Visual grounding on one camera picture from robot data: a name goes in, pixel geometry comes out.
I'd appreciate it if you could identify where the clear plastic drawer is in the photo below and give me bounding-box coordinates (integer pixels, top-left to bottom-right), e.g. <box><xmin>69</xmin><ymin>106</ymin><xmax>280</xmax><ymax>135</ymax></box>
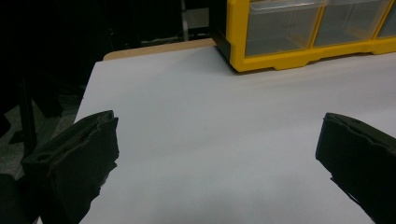
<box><xmin>376</xmin><ymin>0</ymin><xmax>396</xmax><ymax>39</ymax></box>

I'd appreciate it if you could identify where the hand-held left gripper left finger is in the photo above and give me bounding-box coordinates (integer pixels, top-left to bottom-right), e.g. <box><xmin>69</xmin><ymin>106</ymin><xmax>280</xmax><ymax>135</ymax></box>
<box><xmin>21</xmin><ymin>109</ymin><xmax>120</xmax><ymax>224</ymax></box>

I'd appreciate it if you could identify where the yellow black drawer organizer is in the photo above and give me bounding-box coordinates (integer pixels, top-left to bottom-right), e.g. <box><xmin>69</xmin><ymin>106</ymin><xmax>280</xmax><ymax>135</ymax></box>
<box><xmin>211</xmin><ymin>0</ymin><xmax>396</xmax><ymax>73</ymax></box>

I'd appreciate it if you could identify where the black metal stand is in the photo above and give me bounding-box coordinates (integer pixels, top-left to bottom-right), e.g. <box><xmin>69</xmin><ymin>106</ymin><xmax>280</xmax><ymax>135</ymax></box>
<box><xmin>8</xmin><ymin>73</ymin><xmax>85</xmax><ymax>157</ymax></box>

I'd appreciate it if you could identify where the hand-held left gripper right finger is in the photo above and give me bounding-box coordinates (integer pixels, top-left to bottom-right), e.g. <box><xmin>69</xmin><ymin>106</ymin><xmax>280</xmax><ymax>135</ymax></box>
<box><xmin>315</xmin><ymin>112</ymin><xmax>396</xmax><ymax>224</ymax></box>

